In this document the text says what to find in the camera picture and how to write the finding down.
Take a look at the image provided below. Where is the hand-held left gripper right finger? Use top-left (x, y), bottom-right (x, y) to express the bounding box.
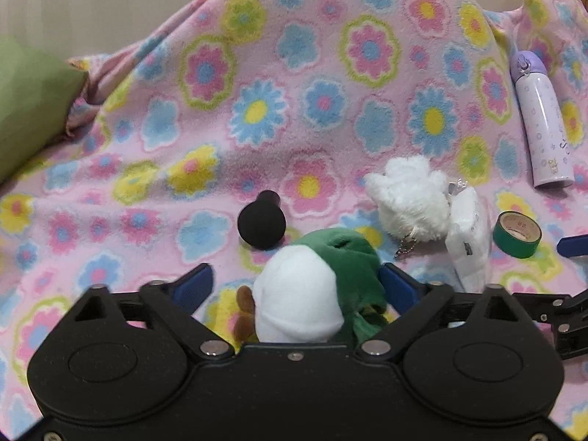
top-left (356, 263), bottom-right (538, 360)

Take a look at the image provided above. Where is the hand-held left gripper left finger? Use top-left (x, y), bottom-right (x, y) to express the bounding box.
top-left (71, 263), bottom-right (235, 360)

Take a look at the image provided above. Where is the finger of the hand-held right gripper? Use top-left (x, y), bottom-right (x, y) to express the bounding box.
top-left (557, 235), bottom-right (588, 257)
top-left (512, 290), bottom-right (588, 331)

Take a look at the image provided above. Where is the green and white plush toy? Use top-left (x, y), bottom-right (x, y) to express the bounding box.
top-left (234, 230), bottom-right (389, 345)

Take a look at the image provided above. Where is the green tape roll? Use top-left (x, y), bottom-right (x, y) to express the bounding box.
top-left (493, 210), bottom-right (543, 259)

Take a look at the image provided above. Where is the white tissue pack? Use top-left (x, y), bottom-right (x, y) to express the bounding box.
top-left (445, 184), bottom-right (492, 292)

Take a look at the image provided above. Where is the white fluffy plush toy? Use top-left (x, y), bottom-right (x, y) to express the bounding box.
top-left (364, 155), bottom-right (453, 262)

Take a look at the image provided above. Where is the purple white water bottle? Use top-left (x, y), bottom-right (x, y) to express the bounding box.
top-left (510, 50), bottom-right (575, 189)

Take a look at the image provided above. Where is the pink floral fleece blanket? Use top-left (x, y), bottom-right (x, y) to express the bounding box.
top-left (0, 0), bottom-right (588, 437)

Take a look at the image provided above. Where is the green pillow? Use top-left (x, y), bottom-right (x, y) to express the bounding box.
top-left (0, 37), bottom-right (88, 184)

